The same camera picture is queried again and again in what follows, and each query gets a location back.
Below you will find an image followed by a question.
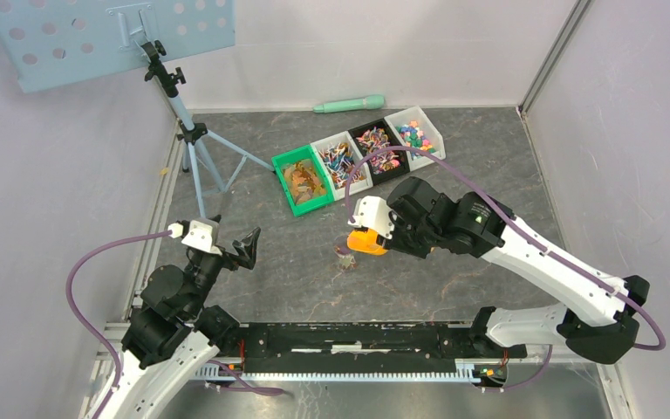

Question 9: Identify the black lollipop bin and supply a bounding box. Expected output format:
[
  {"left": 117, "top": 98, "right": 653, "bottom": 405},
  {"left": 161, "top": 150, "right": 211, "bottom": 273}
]
[{"left": 348, "top": 119, "right": 409, "bottom": 185}]

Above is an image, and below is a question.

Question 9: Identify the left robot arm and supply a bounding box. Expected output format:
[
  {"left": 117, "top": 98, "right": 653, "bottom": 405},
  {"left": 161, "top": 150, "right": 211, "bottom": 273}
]
[{"left": 86, "top": 218, "right": 261, "bottom": 418}]

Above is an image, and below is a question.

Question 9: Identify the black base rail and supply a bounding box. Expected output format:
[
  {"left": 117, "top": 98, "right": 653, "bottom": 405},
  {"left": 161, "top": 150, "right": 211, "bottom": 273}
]
[{"left": 220, "top": 321, "right": 528, "bottom": 374}]

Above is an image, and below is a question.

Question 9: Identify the white lollipop bin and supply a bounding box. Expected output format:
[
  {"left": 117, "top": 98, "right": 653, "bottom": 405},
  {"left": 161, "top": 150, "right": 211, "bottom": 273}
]
[{"left": 311, "top": 131, "right": 362, "bottom": 201}]

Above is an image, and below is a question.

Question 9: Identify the light blue music stand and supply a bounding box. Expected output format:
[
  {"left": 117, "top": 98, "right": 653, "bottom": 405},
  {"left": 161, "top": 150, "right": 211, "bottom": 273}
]
[{"left": 0, "top": 0, "right": 274, "bottom": 216}]

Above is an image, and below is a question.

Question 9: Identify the green candy bin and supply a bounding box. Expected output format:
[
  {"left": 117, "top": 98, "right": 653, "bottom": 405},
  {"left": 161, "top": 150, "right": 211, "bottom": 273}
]
[{"left": 272, "top": 145, "right": 334, "bottom": 216}]

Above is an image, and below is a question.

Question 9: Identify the yellow plastic scoop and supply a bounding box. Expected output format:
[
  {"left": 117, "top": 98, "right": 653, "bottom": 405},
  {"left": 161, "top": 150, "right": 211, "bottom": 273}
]
[{"left": 346, "top": 228, "right": 387, "bottom": 256}]

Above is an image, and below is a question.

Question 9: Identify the white candy bin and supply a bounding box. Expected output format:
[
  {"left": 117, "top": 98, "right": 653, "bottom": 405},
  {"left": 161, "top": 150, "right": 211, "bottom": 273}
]
[{"left": 385, "top": 106, "right": 446, "bottom": 160}]

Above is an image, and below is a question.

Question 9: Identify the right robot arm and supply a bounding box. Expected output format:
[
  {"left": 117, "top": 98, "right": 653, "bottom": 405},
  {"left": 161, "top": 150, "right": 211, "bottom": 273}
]
[{"left": 379, "top": 177, "right": 650, "bottom": 365}]

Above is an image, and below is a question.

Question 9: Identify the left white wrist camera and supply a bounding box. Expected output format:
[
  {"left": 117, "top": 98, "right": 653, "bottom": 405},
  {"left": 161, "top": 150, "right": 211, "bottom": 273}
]
[{"left": 167, "top": 218, "right": 222, "bottom": 256}]

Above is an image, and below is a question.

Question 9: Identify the clear plastic jar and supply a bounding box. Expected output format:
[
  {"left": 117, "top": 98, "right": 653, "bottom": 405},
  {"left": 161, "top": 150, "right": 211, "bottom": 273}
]
[{"left": 333, "top": 239, "right": 357, "bottom": 271}]

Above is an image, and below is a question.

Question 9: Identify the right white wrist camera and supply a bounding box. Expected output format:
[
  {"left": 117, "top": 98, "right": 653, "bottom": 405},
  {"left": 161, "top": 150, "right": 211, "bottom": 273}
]
[{"left": 348, "top": 196, "right": 395, "bottom": 239}]

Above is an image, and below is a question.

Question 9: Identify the mint green cylindrical handle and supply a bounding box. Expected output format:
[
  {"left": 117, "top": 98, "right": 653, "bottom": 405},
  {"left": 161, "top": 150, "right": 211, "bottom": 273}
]
[{"left": 312, "top": 94, "right": 386, "bottom": 113}]

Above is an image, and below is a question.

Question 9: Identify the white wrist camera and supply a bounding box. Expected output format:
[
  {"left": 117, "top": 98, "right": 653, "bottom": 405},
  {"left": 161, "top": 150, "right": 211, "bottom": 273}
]
[
  {"left": 167, "top": 218, "right": 222, "bottom": 256},
  {"left": 348, "top": 196, "right": 395, "bottom": 239}
]

